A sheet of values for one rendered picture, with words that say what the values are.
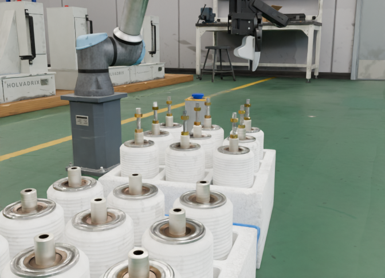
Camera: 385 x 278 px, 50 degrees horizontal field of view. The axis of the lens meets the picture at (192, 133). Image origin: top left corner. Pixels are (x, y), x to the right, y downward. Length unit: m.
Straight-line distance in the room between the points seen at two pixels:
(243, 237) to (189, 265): 0.20
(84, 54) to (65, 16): 2.29
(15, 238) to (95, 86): 1.03
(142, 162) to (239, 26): 0.45
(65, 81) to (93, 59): 2.33
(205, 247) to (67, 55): 3.43
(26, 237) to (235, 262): 0.30
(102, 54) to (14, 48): 1.93
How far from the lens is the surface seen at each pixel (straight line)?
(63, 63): 3.92
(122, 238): 0.59
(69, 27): 3.86
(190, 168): 0.96
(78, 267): 0.50
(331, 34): 6.19
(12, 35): 3.49
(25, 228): 0.64
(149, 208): 0.67
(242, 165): 0.93
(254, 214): 0.93
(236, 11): 1.16
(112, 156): 1.65
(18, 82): 3.28
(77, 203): 0.73
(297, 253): 1.07
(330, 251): 1.10
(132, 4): 1.59
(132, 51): 1.66
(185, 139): 0.98
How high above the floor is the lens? 0.50
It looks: 12 degrees down
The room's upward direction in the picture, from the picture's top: straight up
